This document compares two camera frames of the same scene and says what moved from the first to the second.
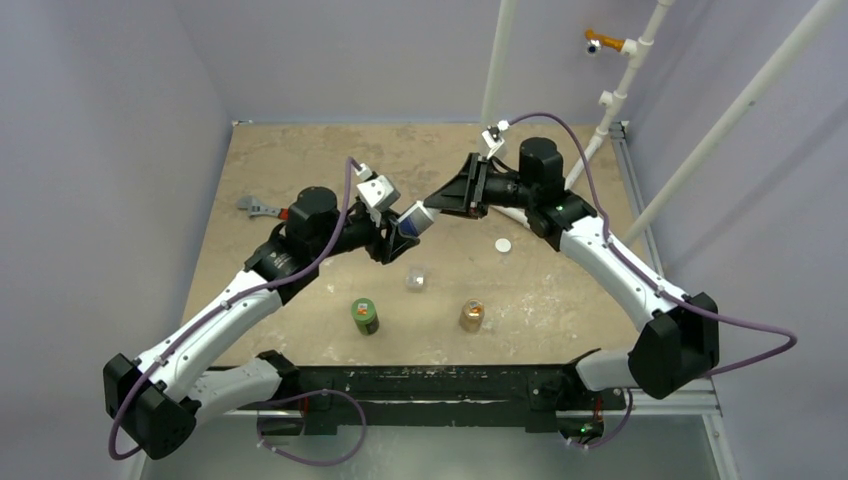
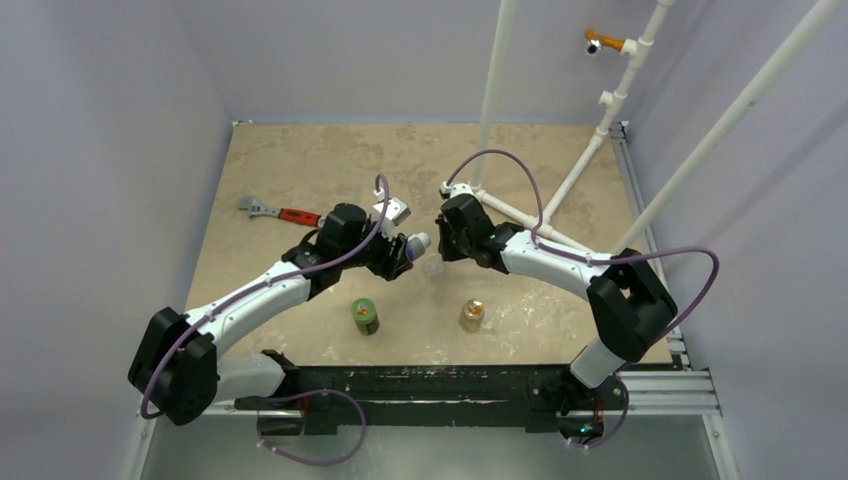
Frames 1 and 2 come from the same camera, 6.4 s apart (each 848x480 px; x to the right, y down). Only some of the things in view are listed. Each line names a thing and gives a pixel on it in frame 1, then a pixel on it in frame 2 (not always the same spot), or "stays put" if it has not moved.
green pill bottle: x=365 y=316 stays put
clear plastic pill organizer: x=415 y=277 → x=433 y=264
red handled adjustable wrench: x=255 y=207 stays put
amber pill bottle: x=471 y=315 stays put
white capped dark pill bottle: x=416 y=220 → x=416 y=244
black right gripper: x=475 y=187 → x=448 y=238
